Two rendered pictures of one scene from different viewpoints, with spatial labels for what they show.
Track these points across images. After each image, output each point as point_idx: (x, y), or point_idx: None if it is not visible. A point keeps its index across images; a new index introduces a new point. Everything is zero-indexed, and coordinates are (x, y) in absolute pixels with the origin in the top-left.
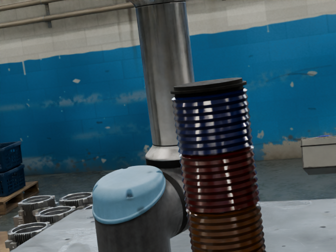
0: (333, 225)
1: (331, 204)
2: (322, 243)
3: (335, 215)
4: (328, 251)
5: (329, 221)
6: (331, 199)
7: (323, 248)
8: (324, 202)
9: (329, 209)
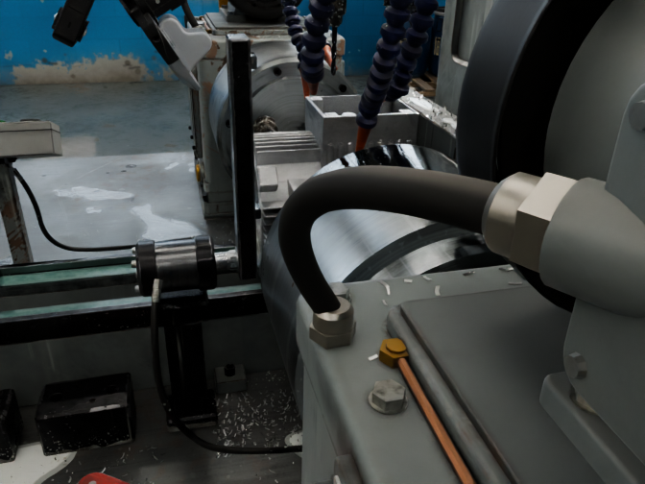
0: (19, 194)
1: (27, 167)
2: (0, 218)
3: (27, 181)
4: (3, 228)
5: (17, 188)
6: (29, 161)
7: (0, 224)
8: (20, 165)
9: (22, 174)
